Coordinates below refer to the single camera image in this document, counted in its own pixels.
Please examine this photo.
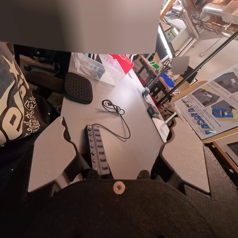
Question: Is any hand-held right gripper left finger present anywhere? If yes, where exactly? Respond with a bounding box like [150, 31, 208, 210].
[28, 116, 77, 193]

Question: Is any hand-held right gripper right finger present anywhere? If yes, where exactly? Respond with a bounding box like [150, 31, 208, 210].
[160, 117, 211, 194]

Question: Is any black seven port USB hub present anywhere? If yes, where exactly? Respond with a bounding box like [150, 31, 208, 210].
[85, 124, 110, 176]

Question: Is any black USB cable gold plug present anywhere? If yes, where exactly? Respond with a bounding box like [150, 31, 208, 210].
[92, 99, 131, 140]

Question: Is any clear plastic bin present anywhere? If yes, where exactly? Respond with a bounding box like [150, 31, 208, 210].
[72, 53, 127, 87]

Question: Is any red plastic bin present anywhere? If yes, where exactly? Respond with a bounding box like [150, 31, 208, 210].
[109, 54, 134, 75]

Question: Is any clear poster stand white base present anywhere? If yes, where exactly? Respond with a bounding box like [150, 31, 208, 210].
[152, 112, 178, 143]

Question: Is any wooden poster board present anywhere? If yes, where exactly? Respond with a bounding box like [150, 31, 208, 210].
[170, 80, 238, 144]

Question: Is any black power adapter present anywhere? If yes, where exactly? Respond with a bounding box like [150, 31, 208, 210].
[147, 106, 160, 118]

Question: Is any instruction poster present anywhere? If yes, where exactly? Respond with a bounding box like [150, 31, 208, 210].
[175, 67, 238, 140]

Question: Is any person's black printed shirt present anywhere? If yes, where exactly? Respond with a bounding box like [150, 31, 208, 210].
[0, 42, 51, 147]

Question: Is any black wrist rest pad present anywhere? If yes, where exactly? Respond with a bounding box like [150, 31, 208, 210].
[64, 72, 93, 104]

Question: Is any black office chair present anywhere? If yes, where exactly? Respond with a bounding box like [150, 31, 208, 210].
[24, 63, 64, 94]

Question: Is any light stand pole with clamp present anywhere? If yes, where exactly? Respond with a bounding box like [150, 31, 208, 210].
[142, 61, 172, 98]

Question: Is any blue storage bin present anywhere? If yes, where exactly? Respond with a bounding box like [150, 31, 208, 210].
[161, 72, 175, 88]

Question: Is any wooden workbench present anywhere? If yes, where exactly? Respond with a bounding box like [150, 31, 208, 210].
[138, 55, 179, 97]

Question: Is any thick black stand pole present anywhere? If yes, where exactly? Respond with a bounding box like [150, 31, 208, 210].
[156, 30, 238, 107]

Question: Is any studio light panel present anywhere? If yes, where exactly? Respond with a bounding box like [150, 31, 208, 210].
[156, 22, 175, 62]

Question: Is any silver air duct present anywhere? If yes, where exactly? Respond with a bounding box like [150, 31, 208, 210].
[172, 0, 238, 39]

